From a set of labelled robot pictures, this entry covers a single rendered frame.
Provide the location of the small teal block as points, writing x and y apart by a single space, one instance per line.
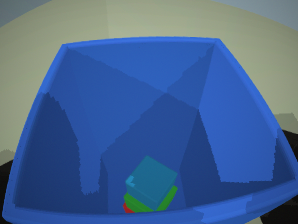
150 182

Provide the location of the small red block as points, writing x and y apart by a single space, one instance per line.
127 210

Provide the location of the blue open-top cup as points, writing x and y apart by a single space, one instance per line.
105 105

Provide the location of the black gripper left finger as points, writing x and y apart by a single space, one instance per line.
5 169

